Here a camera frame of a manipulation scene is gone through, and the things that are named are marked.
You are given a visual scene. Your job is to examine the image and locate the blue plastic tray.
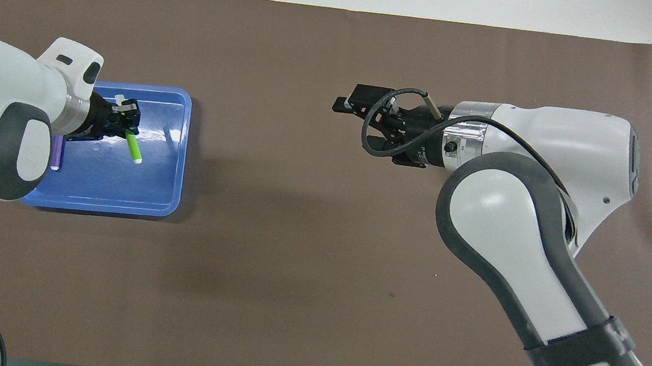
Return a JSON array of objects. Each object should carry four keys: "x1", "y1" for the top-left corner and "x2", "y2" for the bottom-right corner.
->
[{"x1": 14, "y1": 72, "x2": 195, "y2": 221}]

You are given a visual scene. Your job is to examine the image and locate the brown paper table mat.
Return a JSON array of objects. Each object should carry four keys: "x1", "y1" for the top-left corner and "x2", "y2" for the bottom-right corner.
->
[{"x1": 0, "y1": 0, "x2": 652, "y2": 366}]

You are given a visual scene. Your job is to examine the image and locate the purple pen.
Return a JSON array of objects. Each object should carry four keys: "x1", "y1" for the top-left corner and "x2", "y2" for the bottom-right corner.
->
[{"x1": 51, "y1": 135, "x2": 65, "y2": 171}]

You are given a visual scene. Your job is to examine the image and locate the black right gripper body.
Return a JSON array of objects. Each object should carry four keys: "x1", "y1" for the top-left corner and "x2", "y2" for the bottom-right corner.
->
[{"x1": 359, "y1": 97, "x2": 450, "y2": 171}]

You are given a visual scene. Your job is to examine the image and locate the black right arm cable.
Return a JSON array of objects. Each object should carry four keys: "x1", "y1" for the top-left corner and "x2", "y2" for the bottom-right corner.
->
[{"x1": 356, "y1": 83, "x2": 583, "y2": 203}]

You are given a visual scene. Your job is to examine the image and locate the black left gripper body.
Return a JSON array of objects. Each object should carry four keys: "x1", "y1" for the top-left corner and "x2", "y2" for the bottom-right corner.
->
[{"x1": 63, "y1": 89, "x2": 118, "y2": 147}]

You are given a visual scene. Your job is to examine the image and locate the green pen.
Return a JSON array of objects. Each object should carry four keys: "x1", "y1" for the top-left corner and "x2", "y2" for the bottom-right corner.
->
[{"x1": 108, "y1": 94, "x2": 150, "y2": 166}]

